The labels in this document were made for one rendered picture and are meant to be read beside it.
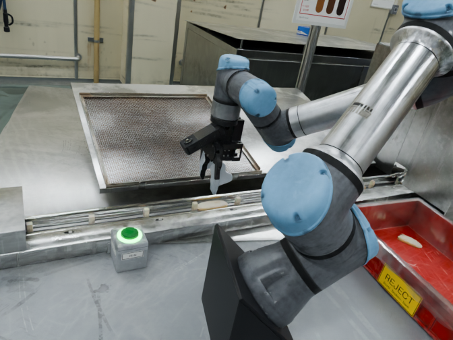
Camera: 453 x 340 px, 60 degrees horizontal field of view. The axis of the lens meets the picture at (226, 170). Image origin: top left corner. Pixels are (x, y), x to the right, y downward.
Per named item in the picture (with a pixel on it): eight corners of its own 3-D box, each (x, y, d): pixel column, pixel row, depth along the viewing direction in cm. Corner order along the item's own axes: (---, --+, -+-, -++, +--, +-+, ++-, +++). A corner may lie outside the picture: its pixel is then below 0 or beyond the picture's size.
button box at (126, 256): (113, 285, 91) (114, 248, 85) (106, 262, 97) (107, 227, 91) (147, 278, 94) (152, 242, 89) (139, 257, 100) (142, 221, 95)
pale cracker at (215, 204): (199, 212, 111) (199, 208, 111) (193, 204, 114) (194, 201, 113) (230, 207, 116) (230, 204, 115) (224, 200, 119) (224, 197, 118)
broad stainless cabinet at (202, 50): (216, 168, 319) (238, 38, 271) (173, 118, 398) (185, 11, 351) (383, 154, 407) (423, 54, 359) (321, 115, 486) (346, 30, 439)
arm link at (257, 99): (290, 112, 90) (265, 96, 98) (269, 77, 83) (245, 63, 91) (265, 135, 90) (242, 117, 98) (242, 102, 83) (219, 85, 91)
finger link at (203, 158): (217, 178, 116) (226, 156, 109) (198, 179, 113) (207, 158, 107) (214, 170, 118) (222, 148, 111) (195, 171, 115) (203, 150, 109)
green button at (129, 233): (123, 244, 88) (123, 238, 87) (118, 233, 91) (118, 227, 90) (140, 241, 90) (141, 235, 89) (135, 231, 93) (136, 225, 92)
